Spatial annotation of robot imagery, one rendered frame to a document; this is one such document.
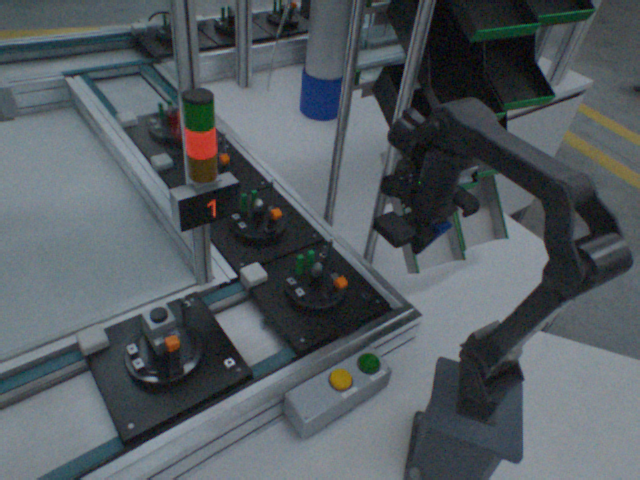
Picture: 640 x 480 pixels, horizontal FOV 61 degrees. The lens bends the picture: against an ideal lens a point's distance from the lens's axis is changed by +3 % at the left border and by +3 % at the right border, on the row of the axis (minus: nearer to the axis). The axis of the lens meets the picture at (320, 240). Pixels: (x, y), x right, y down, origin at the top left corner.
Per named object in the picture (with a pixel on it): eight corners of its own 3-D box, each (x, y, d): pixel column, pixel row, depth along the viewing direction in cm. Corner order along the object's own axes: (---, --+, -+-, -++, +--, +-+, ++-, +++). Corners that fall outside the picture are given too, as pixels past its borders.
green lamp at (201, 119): (220, 129, 87) (219, 101, 84) (192, 136, 85) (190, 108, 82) (206, 115, 90) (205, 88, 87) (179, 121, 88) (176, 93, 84)
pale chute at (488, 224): (496, 239, 132) (509, 238, 128) (453, 251, 127) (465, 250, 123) (471, 129, 131) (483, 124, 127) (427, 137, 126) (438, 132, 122)
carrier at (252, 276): (389, 310, 116) (400, 270, 108) (298, 357, 105) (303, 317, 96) (325, 244, 130) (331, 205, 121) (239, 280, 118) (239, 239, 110)
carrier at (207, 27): (272, 41, 217) (273, 8, 209) (219, 50, 206) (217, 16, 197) (242, 19, 231) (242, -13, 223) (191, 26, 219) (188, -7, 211)
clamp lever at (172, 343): (183, 368, 95) (180, 341, 90) (172, 373, 94) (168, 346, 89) (175, 353, 97) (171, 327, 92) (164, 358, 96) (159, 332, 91)
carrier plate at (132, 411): (253, 379, 100) (253, 372, 99) (124, 448, 88) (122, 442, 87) (197, 296, 114) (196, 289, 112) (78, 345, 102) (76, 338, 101)
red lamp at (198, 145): (221, 155, 91) (221, 129, 87) (194, 162, 88) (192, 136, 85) (208, 140, 93) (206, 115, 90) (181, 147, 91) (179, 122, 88)
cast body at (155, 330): (181, 345, 95) (178, 320, 91) (157, 356, 93) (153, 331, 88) (162, 313, 100) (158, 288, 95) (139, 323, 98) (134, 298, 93)
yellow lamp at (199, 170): (222, 178, 94) (221, 155, 91) (196, 186, 92) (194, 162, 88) (209, 164, 97) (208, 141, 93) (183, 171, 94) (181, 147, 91)
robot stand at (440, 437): (484, 514, 95) (523, 461, 82) (402, 483, 98) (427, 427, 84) (487, 438, 106) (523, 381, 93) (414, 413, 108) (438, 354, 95)
